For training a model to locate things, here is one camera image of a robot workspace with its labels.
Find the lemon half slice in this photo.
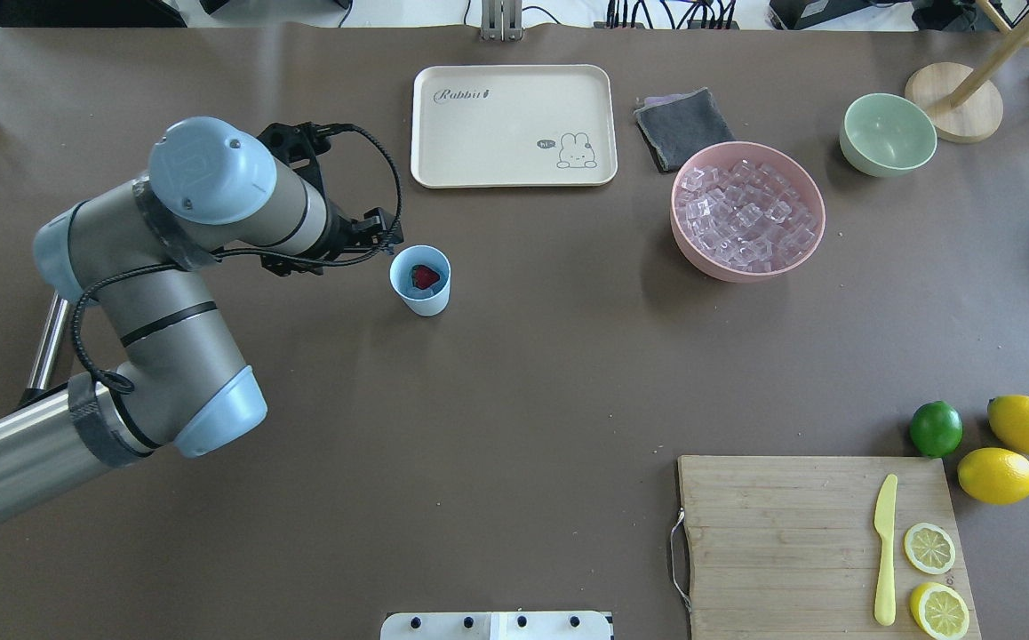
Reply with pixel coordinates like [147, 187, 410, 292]
[902, 522, 957, 575]
[909, 582, 972, 639]

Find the steel muddler with black tip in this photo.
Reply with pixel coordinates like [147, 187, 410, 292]
[19, 292, 70, 406]

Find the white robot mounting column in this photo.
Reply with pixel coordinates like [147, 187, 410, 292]
[379, 609, 615, 639]

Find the green lime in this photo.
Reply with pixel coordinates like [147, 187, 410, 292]
[908, 400, 964, 459]

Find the red strawberry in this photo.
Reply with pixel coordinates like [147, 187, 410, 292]
[410, 264, 442, 291]

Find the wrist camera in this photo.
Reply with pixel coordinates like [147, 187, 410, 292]
[256, 123, 353, 197]

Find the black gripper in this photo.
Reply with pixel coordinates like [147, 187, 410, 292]
[328, 207, 403, 263]

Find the clear ice cube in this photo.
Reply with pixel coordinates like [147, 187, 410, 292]
[402, 284, 428, 300]

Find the beige rabbit tray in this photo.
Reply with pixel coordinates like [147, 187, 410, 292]
[411, 64, 618, 189]

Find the grey folded cloth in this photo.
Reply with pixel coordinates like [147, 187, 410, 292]
[634, 86, 736, 173]

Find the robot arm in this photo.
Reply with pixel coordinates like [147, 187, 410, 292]
[0, 116, 403, 524]

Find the whole yellow lemon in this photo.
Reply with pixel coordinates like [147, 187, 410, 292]
[957, 447, 1029, 506]
[987, 396, 1029, 455]

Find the wooden cutting board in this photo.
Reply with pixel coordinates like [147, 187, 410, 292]
[676, 455, 961, 639]

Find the pink bowl of ice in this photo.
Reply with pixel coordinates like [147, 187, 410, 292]
[670, 141, 825, 283]

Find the green ceramic bowl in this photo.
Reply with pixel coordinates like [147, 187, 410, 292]
[839, 93, 938, 178]

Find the yellow plastic knife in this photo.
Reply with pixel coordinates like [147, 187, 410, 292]
[873, 474, 899, 627]

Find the light blue plastic cup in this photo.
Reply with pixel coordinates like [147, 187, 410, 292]
[389, 244, 452, 316]

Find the wooden mug tree stand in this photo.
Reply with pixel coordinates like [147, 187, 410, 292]
[904, 1, 1029, 143]

